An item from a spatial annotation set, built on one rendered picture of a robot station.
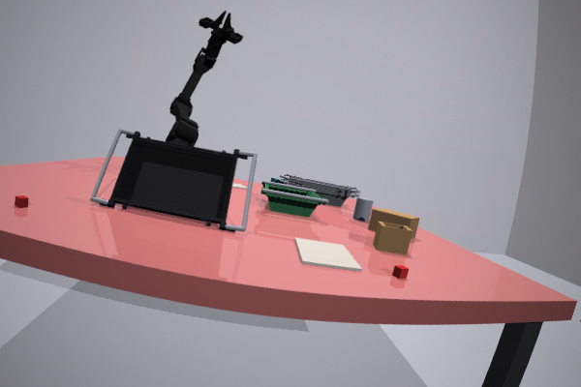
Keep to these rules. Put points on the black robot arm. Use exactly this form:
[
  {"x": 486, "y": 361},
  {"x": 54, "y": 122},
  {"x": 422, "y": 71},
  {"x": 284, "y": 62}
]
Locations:
[{"x": 185, "y": 130}]

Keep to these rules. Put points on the tan rectangular box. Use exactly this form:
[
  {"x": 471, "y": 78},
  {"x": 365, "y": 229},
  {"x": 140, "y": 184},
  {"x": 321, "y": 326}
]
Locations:
[{"x": 389, "y": 216}]

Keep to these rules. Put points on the brown open-top box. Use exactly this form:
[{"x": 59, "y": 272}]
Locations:
[{"x": 392, "y": 238}]

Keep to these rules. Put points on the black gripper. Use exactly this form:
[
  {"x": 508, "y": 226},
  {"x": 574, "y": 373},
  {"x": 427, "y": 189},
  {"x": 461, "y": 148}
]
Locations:
[{"x": 219, "y": 34}]

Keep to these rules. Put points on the small red block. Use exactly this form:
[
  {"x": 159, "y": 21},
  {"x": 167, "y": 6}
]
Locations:
[
  {"x": 400, "y": 272},
  {"x": 21, "y": 201}
]

